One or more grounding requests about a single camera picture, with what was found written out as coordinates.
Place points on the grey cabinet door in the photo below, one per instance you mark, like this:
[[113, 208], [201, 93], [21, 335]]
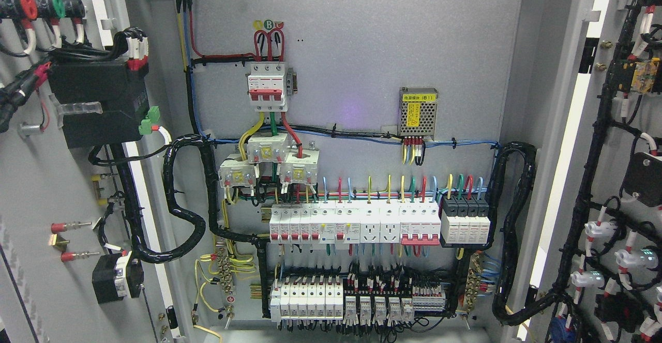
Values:
[[588, 220], [44, 182]]

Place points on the red three pole main breaker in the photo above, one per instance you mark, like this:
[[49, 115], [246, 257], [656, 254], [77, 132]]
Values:
[[270, 86]]

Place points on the perforated metal power supply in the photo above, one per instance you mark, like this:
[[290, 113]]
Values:
[[418, 111]]

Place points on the white socket breaker row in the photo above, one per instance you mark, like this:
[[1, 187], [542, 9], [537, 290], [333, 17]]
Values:
[[358, 222]]

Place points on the black surge protector modules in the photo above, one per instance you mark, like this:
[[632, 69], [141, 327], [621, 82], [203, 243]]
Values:
[[464, 223]]

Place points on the black digital power meter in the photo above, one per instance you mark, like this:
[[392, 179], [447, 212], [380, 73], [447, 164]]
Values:
[[104, 102]]

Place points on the white rotary selector switch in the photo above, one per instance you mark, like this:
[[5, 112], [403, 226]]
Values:
[[116, 276]]

